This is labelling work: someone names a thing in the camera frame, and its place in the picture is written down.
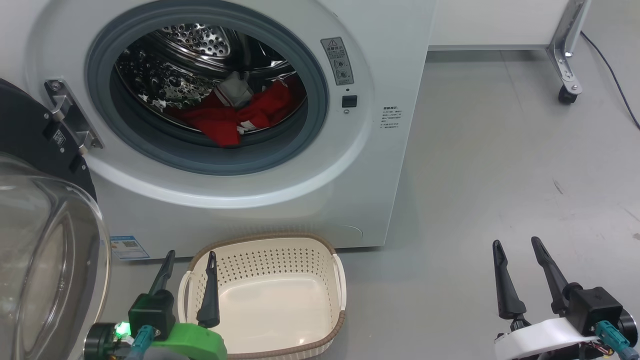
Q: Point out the metal door hinge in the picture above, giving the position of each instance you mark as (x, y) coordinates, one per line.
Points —
(70, 112)

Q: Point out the glass washing machine door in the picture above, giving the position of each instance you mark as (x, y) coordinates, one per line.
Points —
(30, 125)

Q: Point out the stainless steel washing machine drum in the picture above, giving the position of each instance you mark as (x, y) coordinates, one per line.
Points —
(165, 80)

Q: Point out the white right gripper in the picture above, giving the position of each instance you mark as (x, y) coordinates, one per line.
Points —
(540, 340)

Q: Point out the blue energy label sticker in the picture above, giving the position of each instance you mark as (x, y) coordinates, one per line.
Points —
(129, 247)

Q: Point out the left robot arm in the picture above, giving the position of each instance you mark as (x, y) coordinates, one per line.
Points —
(100, 342)

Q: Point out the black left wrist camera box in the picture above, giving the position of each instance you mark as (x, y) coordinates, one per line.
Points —
(150, 310)

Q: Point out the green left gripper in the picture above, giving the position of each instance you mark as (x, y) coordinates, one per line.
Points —
(195, 345)

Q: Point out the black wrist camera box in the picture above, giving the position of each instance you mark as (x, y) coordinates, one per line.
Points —
(150, 310)
(595, 302)

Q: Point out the cream perforated laundry basket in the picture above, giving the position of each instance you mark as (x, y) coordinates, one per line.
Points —
(280, 300)

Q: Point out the red garment with white trim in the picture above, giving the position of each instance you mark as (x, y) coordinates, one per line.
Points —
(220, 120)

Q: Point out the grey warning sticker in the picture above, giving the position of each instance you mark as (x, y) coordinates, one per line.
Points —
(337, 61)

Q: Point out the white washing machine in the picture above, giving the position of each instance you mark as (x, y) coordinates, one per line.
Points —
(280, 210)

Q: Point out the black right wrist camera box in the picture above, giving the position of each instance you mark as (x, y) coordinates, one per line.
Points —
(595, 302)

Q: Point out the white cabinet on caster leg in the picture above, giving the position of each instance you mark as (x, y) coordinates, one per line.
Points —
(490, 25)

